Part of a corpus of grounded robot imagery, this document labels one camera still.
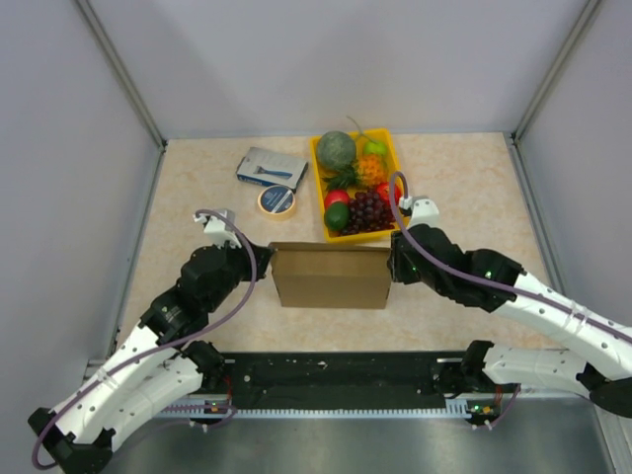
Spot small orange pineapple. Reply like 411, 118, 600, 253
324, 155, 388, 191

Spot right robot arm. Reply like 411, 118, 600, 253
388, 224, 631, 418

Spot red tomato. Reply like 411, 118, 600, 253
324, 190, 350, 209

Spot brown cardboard box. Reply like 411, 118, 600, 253
271, 242, 391, 310

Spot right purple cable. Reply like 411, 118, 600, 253
388, 171, 632, 345

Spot green melon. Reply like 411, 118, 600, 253
316, 130, 356, 171

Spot purple cable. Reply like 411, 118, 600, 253
30, 209, 258, 469
388, 171, 632, 345

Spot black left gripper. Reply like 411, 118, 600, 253
206, 233, 276, 312

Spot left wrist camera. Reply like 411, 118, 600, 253
194, 208, 242, 248

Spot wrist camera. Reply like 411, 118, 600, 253
194, 208, 242, 248
399, 197, 439, 229

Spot dark purple grapes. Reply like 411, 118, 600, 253
341, 190, 395, 236

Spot blue razor box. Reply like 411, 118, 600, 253
236, 147, 308, 193

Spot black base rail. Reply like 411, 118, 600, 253
98, 349, 608, 421

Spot masking tape roll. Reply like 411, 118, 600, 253
257, 185, 296, 221

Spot red apple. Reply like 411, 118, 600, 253
375, 183, 402, 205

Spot green apple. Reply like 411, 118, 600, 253
362, 139, 388, 157

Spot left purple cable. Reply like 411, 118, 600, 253
30, 209, 258, 469

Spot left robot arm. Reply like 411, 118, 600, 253
29, 244, 274, 473

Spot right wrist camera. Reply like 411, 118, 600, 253
399, 197, 439, 229

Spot green avocado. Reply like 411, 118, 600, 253
324, 201, 350, 232

